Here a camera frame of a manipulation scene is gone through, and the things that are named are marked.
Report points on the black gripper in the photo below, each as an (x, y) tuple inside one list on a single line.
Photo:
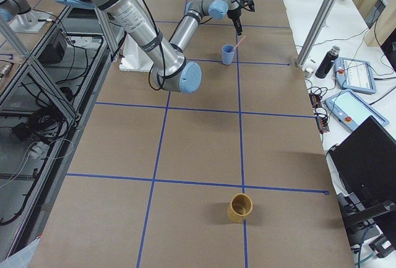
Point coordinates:
[(234, 13)]

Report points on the pink chopstick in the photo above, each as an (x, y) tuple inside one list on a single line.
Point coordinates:
[(238, 43)]

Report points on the blue cup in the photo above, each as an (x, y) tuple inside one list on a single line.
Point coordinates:
[(228, 52)]

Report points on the second grey robot arm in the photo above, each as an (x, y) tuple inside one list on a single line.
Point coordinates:
[(21, 16)]

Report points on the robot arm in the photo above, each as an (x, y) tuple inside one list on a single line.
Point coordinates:
[(171, 70)]

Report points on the yellow-brown cup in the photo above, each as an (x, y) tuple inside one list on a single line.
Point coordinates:
[(239, 208)]

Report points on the small silver cap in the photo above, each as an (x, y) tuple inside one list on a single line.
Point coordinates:
[(308, 72)]

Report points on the black water bottle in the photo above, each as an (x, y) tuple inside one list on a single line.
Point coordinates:
[(327, 62)]

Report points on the far teach pendant tablet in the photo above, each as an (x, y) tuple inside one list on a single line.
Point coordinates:
[(354, 74)]

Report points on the teach pendant tablet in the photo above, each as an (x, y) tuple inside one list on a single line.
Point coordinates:
[(354, 74), (351, 110)]

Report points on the black usb hub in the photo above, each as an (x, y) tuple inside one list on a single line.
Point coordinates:
[(320, 113)]

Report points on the near teach pendant tablet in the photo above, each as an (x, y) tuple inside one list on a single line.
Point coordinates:
[(351, 110)]

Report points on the black laptop monitor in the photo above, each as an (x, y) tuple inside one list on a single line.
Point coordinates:
[(365, 161)]

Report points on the aluminium frame post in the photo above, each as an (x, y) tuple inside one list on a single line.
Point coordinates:
[(314, 32)]

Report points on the white pedestal column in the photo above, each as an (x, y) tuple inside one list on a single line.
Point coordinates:
[(134, 59)]

